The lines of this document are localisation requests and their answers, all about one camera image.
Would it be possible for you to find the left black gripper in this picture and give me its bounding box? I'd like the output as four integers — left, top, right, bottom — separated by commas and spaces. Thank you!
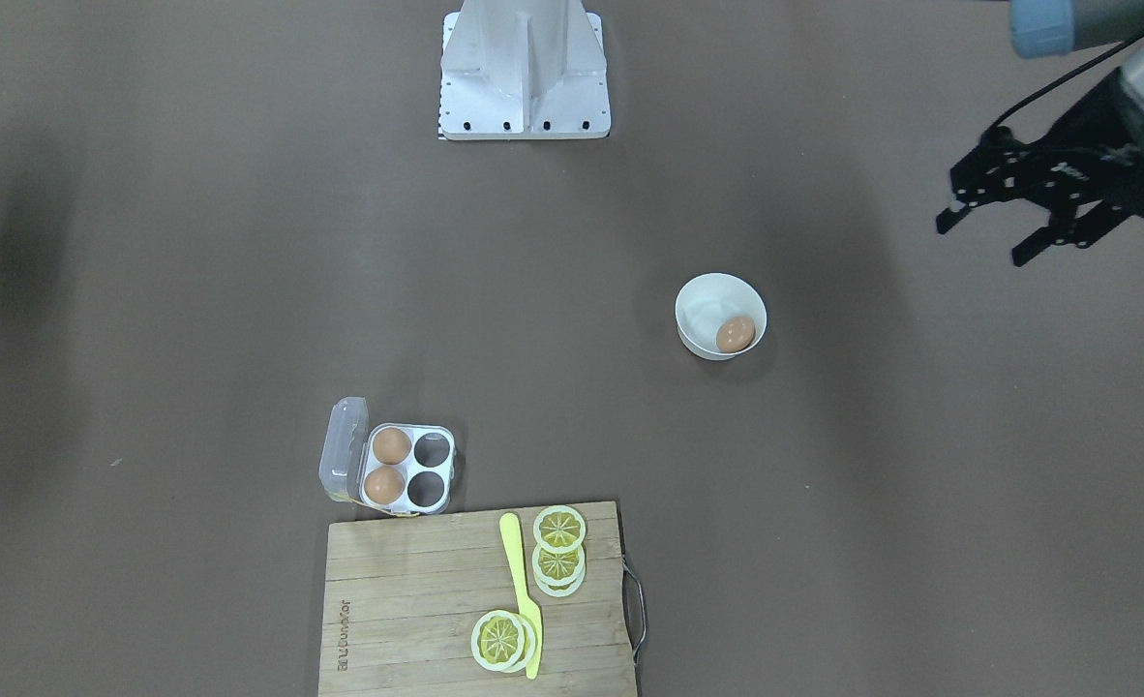
936, 70, 1144, 266

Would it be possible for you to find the brown egg from bowl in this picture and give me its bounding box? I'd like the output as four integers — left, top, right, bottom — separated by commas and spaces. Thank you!
715, 315, 757, 354

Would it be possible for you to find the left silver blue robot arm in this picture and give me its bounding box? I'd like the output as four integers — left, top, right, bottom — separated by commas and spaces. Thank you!
935, 1, 1144, 266

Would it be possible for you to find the clear plastic egg box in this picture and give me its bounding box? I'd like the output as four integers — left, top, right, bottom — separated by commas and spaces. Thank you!
318, 396, 456, 517

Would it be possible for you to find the brown egg in box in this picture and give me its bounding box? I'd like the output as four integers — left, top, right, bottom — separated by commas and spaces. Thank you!
370, 425, 412, 465
363, 465, 406, 506

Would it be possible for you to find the white ceramic bowl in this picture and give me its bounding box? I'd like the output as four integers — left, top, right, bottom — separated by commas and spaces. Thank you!
674, 272, 769, 362

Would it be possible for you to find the yellow plastic knife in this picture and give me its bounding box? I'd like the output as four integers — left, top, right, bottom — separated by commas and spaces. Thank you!
498, 510, 545, 681

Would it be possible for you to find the lemon slice near knife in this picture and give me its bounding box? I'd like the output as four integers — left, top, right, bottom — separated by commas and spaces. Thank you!
469, 609, 538, 674

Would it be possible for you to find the wooden cutting board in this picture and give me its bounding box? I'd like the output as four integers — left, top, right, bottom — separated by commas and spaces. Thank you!
318, 501, 639, 696

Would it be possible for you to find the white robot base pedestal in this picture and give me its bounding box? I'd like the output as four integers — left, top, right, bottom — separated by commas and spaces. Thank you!
437, 1, 612, 141

